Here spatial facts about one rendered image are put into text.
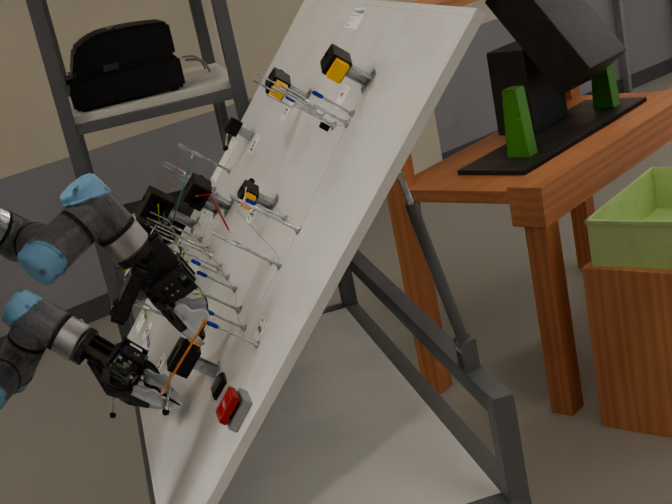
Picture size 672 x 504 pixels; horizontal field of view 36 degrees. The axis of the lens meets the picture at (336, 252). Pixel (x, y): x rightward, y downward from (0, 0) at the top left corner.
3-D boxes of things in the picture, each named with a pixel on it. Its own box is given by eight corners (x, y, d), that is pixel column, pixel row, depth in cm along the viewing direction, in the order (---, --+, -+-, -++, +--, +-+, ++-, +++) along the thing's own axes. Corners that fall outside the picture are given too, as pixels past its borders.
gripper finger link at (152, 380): (184, 396, 191) (140, 371, 191) (179, 408, 196) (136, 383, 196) (192, 383, 193) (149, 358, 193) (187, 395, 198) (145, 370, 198)
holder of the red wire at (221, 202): (233, 181, 249) (193, 161, 245) (235, 203, 237) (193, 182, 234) (223, 198, 251) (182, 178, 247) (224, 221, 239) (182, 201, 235)
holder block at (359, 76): (370, 54, 195) (330, 31, 192) (377, 77, 186) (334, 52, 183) (357, 74, 197) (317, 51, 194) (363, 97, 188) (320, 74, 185)
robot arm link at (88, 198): (47, 203, 177) (82, 170, 181) (90, 250, 181) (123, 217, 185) (64, 200, 171) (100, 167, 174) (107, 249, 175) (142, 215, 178)
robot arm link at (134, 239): (100, 252, 177) (100, 236, 184) (117, 271, 178) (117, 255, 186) (135, 225, 176) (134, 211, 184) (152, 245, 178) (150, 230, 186)
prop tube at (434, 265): (463, 360, 188) (404, 209, 178) (458, 355, 191) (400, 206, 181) (479, 352, 189) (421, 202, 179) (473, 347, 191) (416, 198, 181)
